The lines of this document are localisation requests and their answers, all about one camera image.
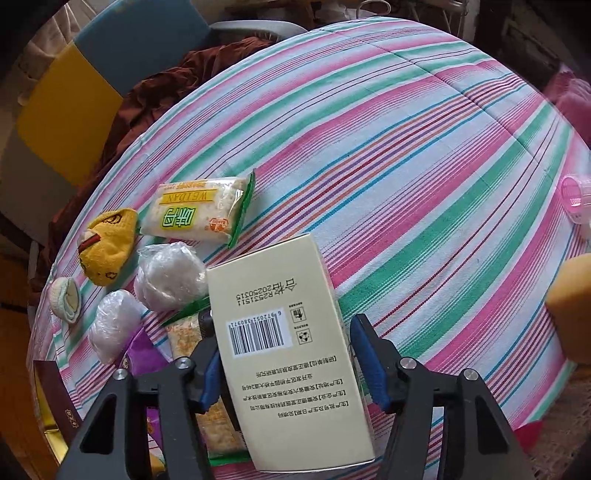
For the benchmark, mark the dark wooden cabinet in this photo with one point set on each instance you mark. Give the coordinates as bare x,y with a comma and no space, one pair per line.
521,37

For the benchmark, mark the purple snack packet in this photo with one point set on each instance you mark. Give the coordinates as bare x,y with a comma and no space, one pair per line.
145,357

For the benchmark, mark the yellow plush toy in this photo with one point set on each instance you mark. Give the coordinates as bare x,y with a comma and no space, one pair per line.
111,258

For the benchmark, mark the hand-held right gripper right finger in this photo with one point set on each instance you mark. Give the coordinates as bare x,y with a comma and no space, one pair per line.
365,360

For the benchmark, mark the maroon gift box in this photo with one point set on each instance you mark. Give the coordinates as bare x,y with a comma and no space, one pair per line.
55,397

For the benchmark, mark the pink plastic cup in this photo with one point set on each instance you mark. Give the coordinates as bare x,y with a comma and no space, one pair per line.
577,196

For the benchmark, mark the striped bed sheet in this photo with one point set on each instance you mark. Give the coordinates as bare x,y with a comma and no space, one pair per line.
369,161

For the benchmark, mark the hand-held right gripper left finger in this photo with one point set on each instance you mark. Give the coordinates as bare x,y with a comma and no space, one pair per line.
211,369

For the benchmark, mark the green white cracker packet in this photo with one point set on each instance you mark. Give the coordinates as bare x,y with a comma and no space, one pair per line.
194,212
184,341

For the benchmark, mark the pink cloth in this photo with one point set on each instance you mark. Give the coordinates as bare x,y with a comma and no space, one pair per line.
572,99

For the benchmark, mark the white plastic-wrapped ball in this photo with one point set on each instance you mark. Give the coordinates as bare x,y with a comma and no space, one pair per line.
171,277
115,325

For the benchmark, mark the grey yellow blue padded chair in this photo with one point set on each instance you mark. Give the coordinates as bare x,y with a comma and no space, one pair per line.
69,115

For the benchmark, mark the dark red cloth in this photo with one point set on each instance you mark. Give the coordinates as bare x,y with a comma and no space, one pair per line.
161,92

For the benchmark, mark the orange yellow soft object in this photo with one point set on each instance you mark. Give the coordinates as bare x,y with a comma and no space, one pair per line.
572,314

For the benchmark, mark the cream cardboard carton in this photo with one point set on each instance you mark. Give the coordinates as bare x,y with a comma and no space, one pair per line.
277,286

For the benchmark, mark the small white rolled sock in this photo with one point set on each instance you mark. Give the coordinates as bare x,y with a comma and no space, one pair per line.
66,299

